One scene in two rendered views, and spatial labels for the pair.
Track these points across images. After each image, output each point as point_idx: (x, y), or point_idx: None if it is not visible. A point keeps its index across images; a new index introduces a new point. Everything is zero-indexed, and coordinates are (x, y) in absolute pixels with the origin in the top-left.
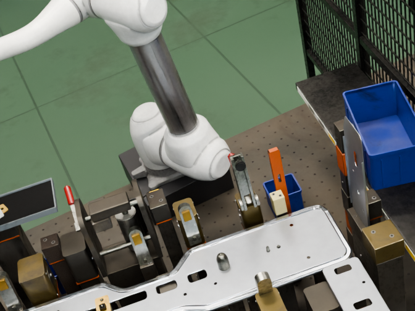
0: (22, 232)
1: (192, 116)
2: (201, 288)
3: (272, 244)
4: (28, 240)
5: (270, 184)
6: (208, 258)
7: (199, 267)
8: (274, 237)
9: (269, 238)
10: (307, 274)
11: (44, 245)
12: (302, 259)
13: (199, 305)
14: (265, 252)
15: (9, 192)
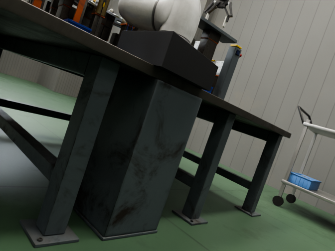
0: (204, 43)
1: None
2: (117, 22)
3: (89, 5)
4: (202, 50)
5: (85, 30)
6: (117, 18)
7: (120, 21)
8: (88, 3)
9: (90, 4)
10: (74, 4)
11: None
12: (76, 2)
13: (116, 24)
14: (92, 7)
15: (215, 25)
